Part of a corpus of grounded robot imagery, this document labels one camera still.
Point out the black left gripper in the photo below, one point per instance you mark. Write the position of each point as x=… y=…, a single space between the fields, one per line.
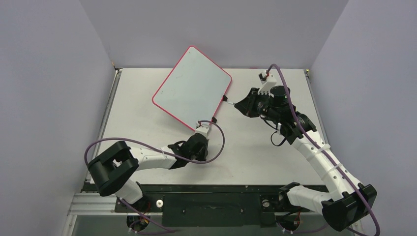
x=204 y=152

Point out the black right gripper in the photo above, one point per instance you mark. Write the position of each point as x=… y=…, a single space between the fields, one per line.
x=253 y=103

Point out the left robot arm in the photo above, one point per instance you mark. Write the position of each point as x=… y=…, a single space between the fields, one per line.
x=112 y=170

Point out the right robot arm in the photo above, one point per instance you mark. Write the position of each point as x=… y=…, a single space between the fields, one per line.
x=347 y=200

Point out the pink framed whiteboard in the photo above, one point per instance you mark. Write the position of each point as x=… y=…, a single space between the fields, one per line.
x=194 y=89

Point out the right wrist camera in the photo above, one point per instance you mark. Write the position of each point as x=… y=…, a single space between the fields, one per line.
x=268 y=81

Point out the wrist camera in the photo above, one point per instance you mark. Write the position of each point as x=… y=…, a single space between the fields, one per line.
x=268 y=81
x=203 y=129

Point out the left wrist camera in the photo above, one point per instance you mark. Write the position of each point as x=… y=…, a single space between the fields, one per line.
x=203 y=129

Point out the black table front rail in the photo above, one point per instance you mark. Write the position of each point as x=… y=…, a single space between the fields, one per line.
x=214 y=205

